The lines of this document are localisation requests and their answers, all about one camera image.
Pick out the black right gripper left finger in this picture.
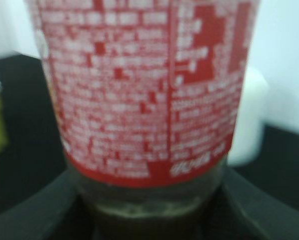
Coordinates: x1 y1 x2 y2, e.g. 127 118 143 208
0 172 95 240

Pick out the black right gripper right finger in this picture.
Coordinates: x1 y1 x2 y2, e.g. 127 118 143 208
209 168 299 240

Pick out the cola bottle red label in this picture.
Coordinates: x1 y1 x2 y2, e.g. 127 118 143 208
26 0 260 240

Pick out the white ceramic mug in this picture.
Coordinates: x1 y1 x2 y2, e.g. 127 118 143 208
227 66 269 167

